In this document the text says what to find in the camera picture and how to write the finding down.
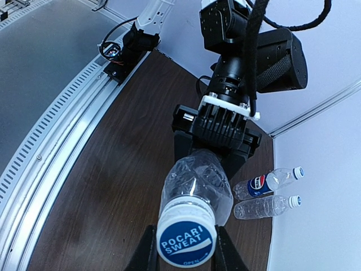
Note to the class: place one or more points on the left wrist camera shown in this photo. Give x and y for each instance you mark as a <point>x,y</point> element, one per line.
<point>222,124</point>

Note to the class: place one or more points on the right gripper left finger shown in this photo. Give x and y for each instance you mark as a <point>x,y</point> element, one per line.
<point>145,256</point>

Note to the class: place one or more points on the left aluminium frame post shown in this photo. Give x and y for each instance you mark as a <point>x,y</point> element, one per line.
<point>316,110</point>

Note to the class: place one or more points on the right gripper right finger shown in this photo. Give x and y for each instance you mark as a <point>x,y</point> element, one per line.
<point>226,256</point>

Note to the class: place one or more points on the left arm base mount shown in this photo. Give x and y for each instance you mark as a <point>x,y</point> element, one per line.
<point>123,58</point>

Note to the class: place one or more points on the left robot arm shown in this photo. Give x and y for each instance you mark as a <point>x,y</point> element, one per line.
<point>250,62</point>

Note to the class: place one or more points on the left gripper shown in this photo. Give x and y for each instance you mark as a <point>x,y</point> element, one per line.
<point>185,142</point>

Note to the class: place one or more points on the clear plastic bottle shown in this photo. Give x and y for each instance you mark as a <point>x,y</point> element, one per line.
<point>265,207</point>

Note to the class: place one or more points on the white Pocari Sweat cap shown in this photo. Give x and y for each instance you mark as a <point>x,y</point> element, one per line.
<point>186,233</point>

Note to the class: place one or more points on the clear bottle white cap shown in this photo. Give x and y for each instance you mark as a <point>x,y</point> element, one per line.
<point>200,175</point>

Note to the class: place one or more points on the Pepsi label plastic bottle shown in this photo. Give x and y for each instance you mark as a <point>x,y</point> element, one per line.
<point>267,183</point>

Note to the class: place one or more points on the front aluminium rail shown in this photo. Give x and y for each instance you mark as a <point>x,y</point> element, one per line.
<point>40,166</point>

